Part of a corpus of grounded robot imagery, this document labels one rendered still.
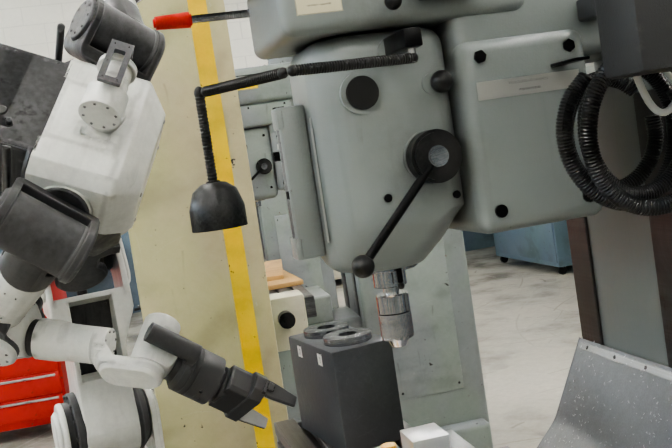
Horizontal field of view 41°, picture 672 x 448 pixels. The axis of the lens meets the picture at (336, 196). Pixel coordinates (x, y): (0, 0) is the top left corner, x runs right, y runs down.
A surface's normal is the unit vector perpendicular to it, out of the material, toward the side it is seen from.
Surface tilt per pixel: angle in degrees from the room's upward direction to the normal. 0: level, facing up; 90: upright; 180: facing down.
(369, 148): 90
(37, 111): 57
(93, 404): 80
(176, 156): 90
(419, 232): 118
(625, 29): 90
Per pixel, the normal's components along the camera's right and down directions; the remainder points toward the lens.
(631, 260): -0.96, 0.15
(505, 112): 0.25, 0.01
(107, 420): 0.42, -0.18
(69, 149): 0.29, -0.55
